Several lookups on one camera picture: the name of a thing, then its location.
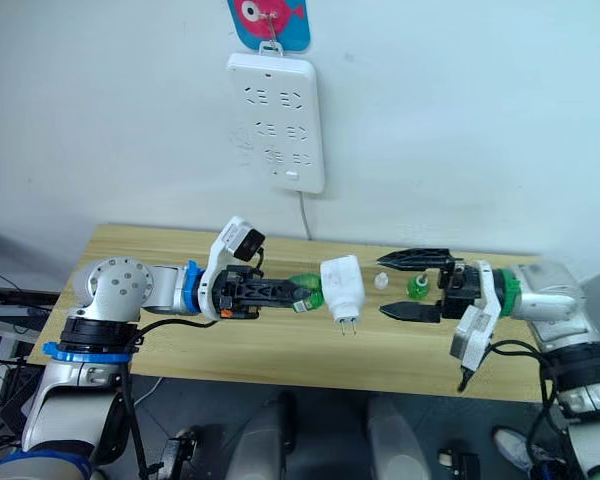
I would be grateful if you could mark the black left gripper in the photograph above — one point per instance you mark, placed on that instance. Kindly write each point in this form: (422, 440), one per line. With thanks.
(232, 300)

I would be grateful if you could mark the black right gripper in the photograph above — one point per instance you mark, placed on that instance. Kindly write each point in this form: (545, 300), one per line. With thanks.
(457, 297)

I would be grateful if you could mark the green labelled liquid bottle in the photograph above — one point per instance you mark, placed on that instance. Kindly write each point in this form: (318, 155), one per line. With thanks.
(314, 292)

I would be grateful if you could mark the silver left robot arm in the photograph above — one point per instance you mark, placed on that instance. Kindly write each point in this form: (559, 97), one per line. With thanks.
(115, 287)

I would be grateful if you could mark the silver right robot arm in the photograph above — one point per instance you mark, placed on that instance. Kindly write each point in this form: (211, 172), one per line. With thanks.
(545, 300)

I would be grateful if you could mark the green uncapped liquid bottle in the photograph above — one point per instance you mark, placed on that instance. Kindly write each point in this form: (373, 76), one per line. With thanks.
(417, 287)

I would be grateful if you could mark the small white bottle cap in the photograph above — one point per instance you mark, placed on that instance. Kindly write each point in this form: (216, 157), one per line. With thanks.
(381, 281)

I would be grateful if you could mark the grey rounded shape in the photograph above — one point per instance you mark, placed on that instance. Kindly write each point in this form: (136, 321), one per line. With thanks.
(260, 440)
(392, 440)

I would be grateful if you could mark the black boxy floor object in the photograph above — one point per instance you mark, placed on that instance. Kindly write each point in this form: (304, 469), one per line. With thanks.
(460, 462)
(180, 452)

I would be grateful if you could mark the white sneaker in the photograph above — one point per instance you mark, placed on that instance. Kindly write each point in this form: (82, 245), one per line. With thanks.
(512, 450)

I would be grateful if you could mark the dark equipment rack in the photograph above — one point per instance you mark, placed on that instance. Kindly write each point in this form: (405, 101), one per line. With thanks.
(10, 305)

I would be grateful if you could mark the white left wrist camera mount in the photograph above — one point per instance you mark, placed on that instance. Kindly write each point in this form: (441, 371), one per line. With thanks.
(219, 250)

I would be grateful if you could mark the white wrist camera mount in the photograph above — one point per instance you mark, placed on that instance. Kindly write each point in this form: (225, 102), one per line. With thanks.
(475, 330)
(219, 250)

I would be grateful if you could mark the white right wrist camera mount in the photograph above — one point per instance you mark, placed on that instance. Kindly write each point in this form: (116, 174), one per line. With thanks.
(475, 330)

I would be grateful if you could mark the white wall power strip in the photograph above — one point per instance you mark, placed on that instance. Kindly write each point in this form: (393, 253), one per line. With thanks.
(280, 125)

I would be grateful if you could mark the blue pink fish wall hook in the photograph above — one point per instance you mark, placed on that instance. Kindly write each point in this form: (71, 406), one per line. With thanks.
(290, 25)

